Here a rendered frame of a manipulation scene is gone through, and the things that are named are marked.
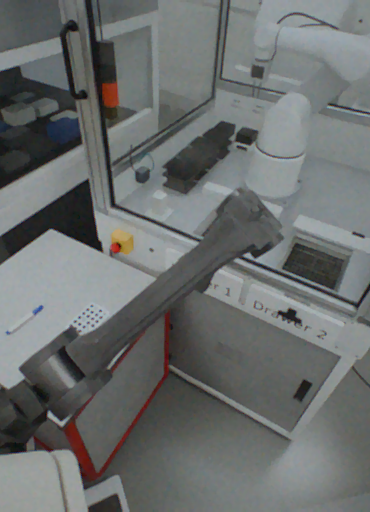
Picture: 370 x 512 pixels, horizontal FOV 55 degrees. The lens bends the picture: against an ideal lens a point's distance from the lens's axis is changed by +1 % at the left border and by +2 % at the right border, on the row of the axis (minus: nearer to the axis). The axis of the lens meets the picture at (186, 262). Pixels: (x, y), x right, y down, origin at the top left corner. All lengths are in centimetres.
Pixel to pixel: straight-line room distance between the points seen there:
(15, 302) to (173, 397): 95
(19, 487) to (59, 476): 5
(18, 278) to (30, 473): 107
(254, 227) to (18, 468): 38
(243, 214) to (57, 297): 97
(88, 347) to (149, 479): 132
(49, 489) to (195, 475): 140
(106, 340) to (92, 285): 83
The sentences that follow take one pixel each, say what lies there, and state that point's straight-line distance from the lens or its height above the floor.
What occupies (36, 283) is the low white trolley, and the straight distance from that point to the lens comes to 141.
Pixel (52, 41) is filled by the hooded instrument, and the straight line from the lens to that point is 157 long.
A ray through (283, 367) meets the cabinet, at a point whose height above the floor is 55.
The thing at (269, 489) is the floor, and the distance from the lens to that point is 185.
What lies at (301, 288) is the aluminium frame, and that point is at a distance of 109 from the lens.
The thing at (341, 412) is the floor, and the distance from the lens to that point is 209.
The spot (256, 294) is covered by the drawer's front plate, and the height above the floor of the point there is 90.
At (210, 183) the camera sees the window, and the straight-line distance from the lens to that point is 102.
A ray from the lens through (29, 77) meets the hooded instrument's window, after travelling 154.
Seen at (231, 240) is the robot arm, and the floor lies 144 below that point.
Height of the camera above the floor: 175
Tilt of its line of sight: 45 degrees down
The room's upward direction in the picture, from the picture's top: 4 degrees clockwise
